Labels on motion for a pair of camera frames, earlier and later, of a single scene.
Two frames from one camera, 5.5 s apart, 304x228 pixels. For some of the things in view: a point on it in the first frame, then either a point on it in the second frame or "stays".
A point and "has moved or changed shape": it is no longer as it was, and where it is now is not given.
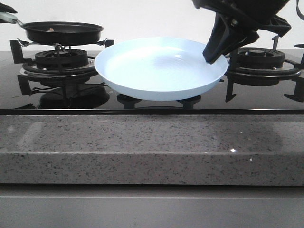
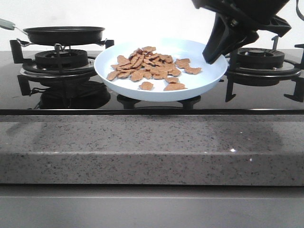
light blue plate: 157,69 stays
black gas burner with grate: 257,66 stays
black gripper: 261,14 stays
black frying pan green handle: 57,32 has moved or changed shape
